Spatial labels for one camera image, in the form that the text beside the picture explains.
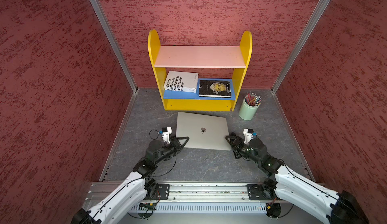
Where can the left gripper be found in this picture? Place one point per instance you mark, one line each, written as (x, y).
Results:
(176, 144)

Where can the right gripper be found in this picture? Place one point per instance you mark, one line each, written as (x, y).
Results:
(237, 141)

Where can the silver laptop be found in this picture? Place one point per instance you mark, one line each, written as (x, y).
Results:
(203, 131)

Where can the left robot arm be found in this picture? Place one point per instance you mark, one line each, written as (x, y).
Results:
(139, 184)

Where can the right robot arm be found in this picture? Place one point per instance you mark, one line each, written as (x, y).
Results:
(328, 206)

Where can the green pencil cup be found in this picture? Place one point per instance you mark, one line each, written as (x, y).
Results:
(246, 111)

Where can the coloured pencils bundle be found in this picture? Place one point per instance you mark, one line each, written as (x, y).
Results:
(251, 99)

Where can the black book with gold emblem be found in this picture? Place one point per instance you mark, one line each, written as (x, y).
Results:
(215, 88)

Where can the white book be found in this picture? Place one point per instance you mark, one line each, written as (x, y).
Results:
(181, 82)

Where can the yellow shelf with pink board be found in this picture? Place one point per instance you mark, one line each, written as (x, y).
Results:
(199, 57)

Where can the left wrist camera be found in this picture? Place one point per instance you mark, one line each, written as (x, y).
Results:
(165, 133)

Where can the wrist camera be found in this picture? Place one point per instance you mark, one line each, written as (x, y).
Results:
(165, 133)
(249, 134)

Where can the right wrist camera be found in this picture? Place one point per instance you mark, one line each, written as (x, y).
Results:
(249, 134)

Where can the aluminium mounting rail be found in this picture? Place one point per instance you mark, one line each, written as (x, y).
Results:
(214, 192)

